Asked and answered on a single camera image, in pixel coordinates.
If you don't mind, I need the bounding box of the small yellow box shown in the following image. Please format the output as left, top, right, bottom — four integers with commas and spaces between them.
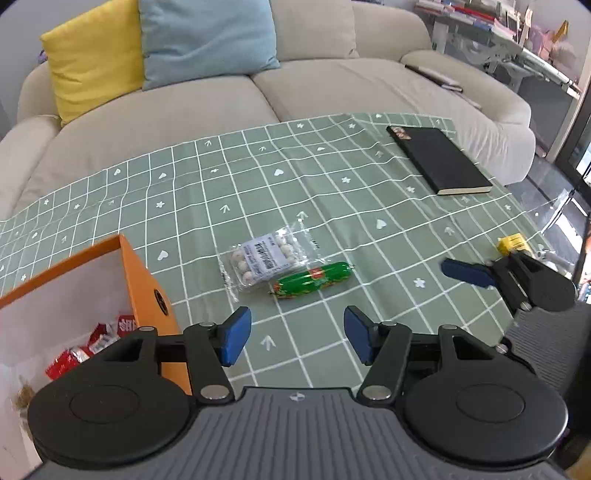
496, 234, 529, 256

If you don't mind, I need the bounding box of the white desk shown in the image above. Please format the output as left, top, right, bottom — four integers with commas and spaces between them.
429, 9, 583, 100

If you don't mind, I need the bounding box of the green checked tablecloth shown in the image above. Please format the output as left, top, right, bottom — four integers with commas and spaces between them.
0, 113, 568, 393

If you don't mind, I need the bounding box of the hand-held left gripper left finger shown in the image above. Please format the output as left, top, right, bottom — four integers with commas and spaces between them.
99, 306, 252, 402

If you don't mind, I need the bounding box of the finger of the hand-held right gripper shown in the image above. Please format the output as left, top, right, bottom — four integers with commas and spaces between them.
441, 252, 546, 315

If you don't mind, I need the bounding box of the small silver object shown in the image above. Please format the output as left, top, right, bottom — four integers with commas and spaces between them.
531, 247, 573, 273

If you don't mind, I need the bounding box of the stack of books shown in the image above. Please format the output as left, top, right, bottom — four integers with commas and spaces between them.
414, 0, 522, 38

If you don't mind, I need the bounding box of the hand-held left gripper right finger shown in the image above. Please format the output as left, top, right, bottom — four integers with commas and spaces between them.
344, 306, 532, 403

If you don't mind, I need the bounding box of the yellow pillow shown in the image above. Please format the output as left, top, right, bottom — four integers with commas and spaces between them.
41, 0, 146, 127

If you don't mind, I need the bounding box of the large red snack packet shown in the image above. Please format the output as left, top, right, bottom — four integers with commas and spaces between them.
45, 345, 95, 380

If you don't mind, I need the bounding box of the orange cardboard box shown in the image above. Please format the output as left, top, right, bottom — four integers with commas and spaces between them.
0, 234, 192, 478

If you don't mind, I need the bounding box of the beige sofa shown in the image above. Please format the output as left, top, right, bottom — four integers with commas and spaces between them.
0, 0, 536, 222

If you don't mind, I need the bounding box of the green sausage stick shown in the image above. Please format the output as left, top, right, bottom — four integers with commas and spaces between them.
269, 261, 354, 301

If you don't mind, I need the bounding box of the clear bag of white candies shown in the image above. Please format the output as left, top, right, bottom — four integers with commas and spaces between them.
219, 222, 321, 303

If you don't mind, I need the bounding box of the black notebook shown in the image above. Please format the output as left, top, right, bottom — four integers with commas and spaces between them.
387, 124, 494, 196

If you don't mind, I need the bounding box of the white and red snack packet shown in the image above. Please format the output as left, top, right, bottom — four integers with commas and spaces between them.
87, 322, 122, 355

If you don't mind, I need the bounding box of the light blue pillow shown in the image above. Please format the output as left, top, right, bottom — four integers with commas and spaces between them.
137, 0, 281, 92

